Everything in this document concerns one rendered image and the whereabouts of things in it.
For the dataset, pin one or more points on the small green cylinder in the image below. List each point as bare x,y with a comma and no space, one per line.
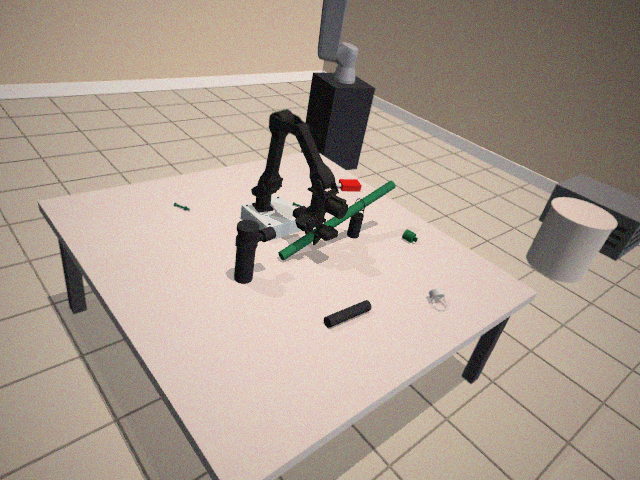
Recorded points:
409,236

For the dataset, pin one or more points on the long green tube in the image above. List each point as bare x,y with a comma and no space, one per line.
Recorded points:
352,210

